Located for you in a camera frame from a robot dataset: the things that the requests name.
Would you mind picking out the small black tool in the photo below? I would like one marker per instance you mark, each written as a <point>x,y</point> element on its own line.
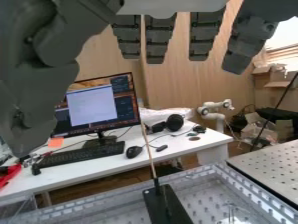
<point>35,170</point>

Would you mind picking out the white desk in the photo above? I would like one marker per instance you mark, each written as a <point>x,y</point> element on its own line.
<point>110,168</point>

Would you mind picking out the thin stick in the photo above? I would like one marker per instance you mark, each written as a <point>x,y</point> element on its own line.
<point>150,156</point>

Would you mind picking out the black headphones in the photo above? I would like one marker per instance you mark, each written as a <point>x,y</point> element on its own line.
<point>174,122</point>

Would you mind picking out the black computer mouse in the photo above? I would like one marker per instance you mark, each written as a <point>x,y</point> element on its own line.
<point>133,152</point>

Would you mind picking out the orange sticky note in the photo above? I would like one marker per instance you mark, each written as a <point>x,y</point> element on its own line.
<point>56,142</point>

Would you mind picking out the computer monitor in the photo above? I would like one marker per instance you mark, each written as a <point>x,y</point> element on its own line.
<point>90,105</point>

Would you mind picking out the cardboard box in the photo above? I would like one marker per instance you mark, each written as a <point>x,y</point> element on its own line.
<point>266,78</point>

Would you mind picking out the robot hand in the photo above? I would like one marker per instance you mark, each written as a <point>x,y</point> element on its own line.
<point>35,66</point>

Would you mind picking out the small white jointed device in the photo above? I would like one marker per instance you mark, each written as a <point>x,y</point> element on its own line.
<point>207,110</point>

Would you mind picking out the black plate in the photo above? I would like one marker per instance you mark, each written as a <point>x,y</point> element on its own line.
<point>170,210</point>

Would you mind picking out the black keyboard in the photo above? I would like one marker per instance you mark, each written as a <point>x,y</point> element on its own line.
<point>84,154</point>

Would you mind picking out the small black stick device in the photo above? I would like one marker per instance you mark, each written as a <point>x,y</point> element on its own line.
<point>161,148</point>

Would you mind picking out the clear box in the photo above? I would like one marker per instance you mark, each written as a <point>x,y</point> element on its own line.
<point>110,196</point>

